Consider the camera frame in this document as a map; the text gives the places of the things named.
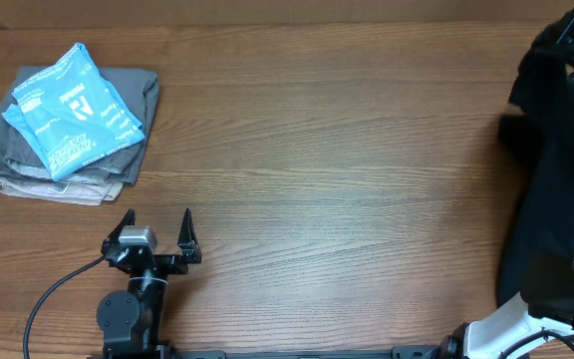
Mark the grey folded garment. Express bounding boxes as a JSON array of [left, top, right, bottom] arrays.
[[0, 68, 159, 185]]

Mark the black clothes pile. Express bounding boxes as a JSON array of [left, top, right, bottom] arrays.
[[495, 162, 574, 306]]

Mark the light blue folded shirt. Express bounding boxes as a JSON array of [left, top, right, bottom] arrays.
[[2, 43, 144, 181]]

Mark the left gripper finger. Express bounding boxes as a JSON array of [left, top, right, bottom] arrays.
[[107, 208, 135, 242], [176, 208, 198, 248]]

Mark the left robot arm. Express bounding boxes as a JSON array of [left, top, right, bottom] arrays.
[[97, 209, 202, 358]]

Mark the beige folded garment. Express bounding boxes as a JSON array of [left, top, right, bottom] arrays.
[[0, 177, 124, 206]]

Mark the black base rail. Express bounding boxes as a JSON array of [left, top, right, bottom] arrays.
[[94, 345, 439, 359]]

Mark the black t-shirt with label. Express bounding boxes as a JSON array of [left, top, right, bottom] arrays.
[[498, 26, 574, 185]]

